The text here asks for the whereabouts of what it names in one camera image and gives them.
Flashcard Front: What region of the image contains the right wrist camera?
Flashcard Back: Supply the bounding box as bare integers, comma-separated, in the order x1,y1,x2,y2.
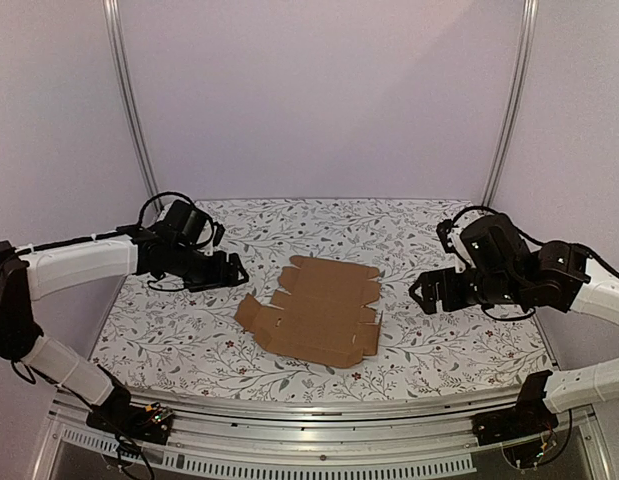
436,219,459,255

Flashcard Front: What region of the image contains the left aluminium frame post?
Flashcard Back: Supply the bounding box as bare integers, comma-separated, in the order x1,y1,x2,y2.
102,0,158,197

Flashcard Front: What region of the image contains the brown cardboard box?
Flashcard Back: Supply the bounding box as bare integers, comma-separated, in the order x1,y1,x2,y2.
235,255,381,369

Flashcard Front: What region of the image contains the aluminium frame post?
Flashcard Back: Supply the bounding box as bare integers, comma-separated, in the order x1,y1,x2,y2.
481,0,539,207
102,0,158,197

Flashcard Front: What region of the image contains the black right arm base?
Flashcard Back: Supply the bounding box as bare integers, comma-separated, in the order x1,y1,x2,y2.
471,404,559,446

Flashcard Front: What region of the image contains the right aluminium frame post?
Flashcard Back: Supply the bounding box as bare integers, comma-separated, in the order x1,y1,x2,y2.
481,0,539,207

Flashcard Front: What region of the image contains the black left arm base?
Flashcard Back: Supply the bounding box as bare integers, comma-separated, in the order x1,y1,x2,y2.
86,401,175,445

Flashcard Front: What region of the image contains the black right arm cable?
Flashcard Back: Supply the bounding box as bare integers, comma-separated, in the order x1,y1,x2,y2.
451,204,619,281

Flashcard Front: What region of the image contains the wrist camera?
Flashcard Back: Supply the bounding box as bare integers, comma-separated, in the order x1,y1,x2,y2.
436,219,459,255
205,221,225,251

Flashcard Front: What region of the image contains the aluminium front rail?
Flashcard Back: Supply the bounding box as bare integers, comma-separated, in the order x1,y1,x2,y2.
32,388,619,479

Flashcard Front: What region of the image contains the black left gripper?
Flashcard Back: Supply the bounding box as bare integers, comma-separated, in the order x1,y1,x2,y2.
168,243,249,293

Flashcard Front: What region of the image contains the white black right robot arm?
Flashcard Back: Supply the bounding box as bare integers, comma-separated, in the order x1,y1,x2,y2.
409,207,619,436

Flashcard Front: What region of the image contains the floral patterned table mat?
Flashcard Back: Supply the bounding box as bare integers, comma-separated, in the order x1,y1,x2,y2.
91,199,553,403

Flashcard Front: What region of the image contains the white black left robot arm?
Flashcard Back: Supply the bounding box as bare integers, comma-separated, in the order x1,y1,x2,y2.
0,192,249,434

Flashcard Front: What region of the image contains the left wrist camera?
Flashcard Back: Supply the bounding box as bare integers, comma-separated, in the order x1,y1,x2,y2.
205,221,225,251

